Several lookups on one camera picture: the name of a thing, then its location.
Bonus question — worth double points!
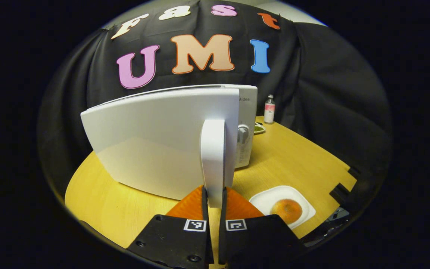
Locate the white square plate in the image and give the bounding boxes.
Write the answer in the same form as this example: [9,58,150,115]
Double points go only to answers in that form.
[248,185,317,230]

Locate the black backdrop cloth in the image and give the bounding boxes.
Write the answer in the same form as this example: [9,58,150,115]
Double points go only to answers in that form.
[38,0,393,210]

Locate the white microwave oven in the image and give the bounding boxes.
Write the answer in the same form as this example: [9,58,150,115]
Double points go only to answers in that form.
[80,84,259,208]

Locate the round brown bun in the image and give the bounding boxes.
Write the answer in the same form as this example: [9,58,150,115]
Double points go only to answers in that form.
[270,198,303,225]

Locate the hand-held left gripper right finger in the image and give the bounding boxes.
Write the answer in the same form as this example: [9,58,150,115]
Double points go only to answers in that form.
[218,187,306,268]

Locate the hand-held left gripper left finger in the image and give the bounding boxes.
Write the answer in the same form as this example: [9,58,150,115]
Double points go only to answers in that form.
[127,185,214,269]

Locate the small bottle with pink label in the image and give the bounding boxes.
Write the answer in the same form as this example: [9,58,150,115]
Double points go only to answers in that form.
[263,94,276,124]

